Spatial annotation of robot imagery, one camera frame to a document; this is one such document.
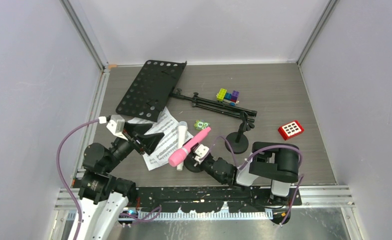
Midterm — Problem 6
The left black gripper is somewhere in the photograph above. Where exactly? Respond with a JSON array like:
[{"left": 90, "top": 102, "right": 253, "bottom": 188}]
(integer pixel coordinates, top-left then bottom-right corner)
[{"left": 104, "top": 121, "right": 164, "bottom": 172}]

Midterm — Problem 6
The black round microphone stand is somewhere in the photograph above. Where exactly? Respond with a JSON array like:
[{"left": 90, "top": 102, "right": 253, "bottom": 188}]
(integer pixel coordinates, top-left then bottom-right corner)
[{"left": 183, "top": 152, "right": 203, "bottom": 173}]

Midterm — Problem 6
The sheet music page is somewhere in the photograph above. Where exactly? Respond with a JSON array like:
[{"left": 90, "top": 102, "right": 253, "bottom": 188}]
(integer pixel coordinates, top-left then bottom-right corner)
[
  {"left": 128, "top": 108, "right": 179, "bottom": 151},
  {"left": 142, "top": 148, "right": 177, "bottom": 171}
]

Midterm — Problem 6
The pink toy microphone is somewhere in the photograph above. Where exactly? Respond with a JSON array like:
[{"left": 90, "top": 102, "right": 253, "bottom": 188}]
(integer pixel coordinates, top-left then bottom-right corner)
[{"left": 168, "top": 127, "right": 211, "bottom": 167}]

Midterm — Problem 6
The black music stand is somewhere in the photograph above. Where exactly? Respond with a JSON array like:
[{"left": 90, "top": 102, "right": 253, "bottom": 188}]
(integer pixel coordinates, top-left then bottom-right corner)
[{"left": 115, "top": 59, "right": 257, "bottom": 123}]

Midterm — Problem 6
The white toy microphone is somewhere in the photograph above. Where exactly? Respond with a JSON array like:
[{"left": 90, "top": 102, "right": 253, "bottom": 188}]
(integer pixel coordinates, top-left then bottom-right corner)
[{"left": 176, "top": 120, "right": 187, "bottom": 172}]

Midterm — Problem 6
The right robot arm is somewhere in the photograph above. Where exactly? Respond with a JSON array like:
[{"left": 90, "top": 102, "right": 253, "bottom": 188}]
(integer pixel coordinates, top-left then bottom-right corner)
[{"left": 184, "top": 141, "right": 303, "bottom": 206}]

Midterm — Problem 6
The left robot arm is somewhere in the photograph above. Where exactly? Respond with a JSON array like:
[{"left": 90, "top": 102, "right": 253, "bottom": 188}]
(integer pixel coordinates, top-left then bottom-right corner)
[{"left": 69, "top": 116, "right": 164, "bottom": 240}]

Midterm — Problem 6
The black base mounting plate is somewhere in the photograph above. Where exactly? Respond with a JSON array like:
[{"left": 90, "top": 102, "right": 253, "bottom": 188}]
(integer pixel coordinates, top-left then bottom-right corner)
[{"left": 127, "top": 186, "right": 295, "bottom": 213}]

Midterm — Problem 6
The green owl number block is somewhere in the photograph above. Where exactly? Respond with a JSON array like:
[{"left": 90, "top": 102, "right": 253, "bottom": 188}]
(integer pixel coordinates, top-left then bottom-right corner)
[{"left": 194, "top": 119, "right": 210, "bottom": 131}]

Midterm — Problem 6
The colourful toy brick car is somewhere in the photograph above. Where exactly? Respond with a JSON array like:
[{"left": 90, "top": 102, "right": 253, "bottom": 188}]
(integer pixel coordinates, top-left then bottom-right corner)
[{"left": 216, "top": 88, "right": 240, "bottom": 106}]

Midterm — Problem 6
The red white cube block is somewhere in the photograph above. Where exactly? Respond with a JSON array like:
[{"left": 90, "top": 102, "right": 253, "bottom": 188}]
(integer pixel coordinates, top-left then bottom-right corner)
[{"left": 278, "top": 120, "right": 304, "bottom": 141}]

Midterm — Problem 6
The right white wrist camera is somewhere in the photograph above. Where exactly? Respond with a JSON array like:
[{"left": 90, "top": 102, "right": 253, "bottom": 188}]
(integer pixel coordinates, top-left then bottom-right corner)
[{"left": 193, "top": 144, "right": 210, "bottom": 164}]

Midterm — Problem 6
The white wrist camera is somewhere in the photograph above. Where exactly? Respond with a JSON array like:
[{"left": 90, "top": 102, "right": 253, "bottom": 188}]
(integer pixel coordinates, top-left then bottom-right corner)
[
  {"left": 193, "top": 144, "right": 210, "bottom": 164},
  {"left": 106, "top": 114, "right": 126, "bottom": 139}
]

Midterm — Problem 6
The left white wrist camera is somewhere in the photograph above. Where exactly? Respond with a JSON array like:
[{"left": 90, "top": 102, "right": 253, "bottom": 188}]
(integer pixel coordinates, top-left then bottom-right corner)
[{"left": 106, "top": 114, "right": 126, "bottom": 139}]

